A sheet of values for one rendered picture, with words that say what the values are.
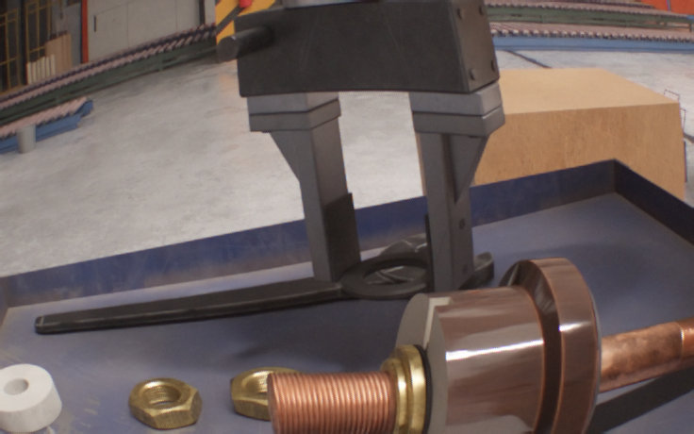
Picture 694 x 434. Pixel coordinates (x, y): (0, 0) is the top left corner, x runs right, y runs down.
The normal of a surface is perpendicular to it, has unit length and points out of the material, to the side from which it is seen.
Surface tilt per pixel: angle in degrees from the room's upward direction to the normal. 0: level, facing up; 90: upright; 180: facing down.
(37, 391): 0
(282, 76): 90
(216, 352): 0
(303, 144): 90
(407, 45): 90
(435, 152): 90
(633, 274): 0
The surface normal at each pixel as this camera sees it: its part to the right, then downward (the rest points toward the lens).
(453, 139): -0.51, 0.33
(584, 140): 0.15, 0.29
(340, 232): 0.85, 0.06
